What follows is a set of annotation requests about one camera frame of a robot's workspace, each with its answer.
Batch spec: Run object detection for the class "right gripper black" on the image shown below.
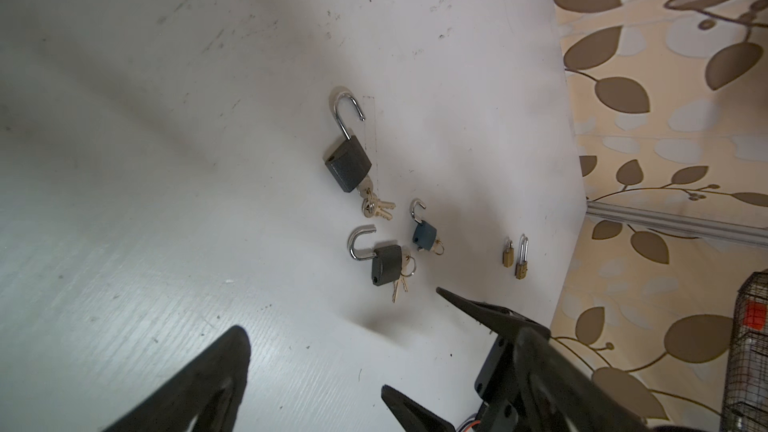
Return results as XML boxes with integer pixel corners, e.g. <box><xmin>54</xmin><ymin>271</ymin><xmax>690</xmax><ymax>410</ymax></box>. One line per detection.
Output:
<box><xmin>381</xmin><ymin>287</ymin><xmax>551</xmax><ymax>432</ymax></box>

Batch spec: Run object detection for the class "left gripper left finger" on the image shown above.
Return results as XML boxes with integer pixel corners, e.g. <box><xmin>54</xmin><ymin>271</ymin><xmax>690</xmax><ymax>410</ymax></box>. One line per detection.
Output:
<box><xmin>107</xmin><ymin>325</ymin><xmax>251</xmax><ymax>431</ymax></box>

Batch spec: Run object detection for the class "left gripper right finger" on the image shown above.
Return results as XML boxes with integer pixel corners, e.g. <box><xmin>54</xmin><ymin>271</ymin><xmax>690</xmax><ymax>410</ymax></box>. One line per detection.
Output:
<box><xmin>514</xmin><ymin>328</ymin><xmax>648</xmax><ymax>431</ymax></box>

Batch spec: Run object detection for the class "brass padlock long shackle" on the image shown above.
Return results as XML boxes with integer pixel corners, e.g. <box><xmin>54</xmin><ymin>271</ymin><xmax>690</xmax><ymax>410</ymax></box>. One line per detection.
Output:
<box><xmin>515</xmin><ymin>234</ymin><xmax>529</xmax><ymax>280</ymax></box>

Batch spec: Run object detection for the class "brass padlock with key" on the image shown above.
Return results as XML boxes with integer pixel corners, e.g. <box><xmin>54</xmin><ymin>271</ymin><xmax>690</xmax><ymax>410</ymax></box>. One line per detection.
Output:
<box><xmin>502</xmin><ymin>240</ymin><xmax>515</xmax><ymax>268</ymax></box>

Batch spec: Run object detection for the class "black padlock with keys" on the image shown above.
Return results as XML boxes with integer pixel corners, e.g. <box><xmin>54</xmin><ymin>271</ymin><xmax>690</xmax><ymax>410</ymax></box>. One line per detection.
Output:
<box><xmin>347</xmin><ymin>224</ymin><xmax>417</xmax><ymax>303</ymax></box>

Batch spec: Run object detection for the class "blue small padlock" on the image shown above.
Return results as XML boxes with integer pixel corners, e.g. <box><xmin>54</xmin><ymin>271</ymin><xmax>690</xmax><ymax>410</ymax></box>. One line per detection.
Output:
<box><xmin>409</xmin><ymin>198</ymin><xmax>445</xmax><ymax>256</ymax></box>

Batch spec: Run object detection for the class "red cap bottle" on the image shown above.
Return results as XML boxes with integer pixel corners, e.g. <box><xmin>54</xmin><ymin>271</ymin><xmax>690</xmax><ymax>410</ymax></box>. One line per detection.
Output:
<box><xmin>742</xmin><ymin>300</ymin><xmax>767</xmax><ymax>331</ymax></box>

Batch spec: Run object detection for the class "dark small padlock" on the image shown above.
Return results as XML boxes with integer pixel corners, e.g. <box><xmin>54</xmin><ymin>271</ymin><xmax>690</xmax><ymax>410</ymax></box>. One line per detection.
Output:
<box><xmin>325</xmin><ymin>87</ymin><xmax>396</xmax><ymax>221</ymax></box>

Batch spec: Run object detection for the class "black wire basket right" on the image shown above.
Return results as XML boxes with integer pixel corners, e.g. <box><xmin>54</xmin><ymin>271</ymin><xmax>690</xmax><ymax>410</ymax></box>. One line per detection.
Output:
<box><xmin>720</xmin><ymin>271</ymin><xmax>767</xmax><ymax>431</ymax></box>

